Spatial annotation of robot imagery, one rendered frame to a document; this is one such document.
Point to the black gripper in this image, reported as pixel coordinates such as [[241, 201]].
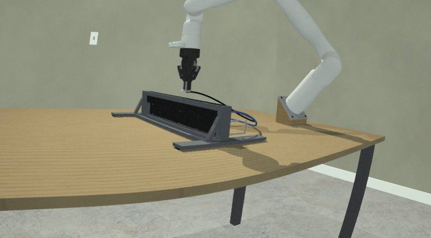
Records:
[[188, 66]]

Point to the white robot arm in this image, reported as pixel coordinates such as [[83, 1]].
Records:
[[304, 24]]

